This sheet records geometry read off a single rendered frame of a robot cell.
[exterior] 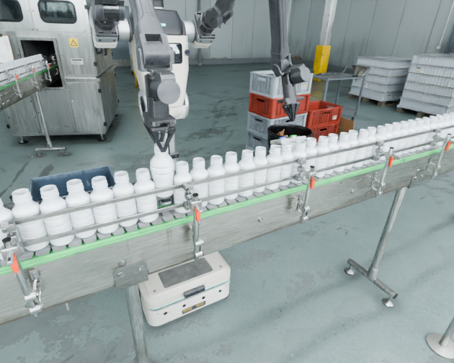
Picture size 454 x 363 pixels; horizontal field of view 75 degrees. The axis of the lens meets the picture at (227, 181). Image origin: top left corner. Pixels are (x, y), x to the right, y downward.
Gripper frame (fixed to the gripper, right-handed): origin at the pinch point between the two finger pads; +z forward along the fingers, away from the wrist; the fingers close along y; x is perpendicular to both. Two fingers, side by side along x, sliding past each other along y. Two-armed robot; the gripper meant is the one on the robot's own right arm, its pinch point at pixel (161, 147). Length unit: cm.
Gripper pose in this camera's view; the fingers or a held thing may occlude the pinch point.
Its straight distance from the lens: 87.4
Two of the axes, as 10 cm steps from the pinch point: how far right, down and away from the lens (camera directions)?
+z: -0.3, 8.8, 4.7
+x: 8.7, -2.0, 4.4
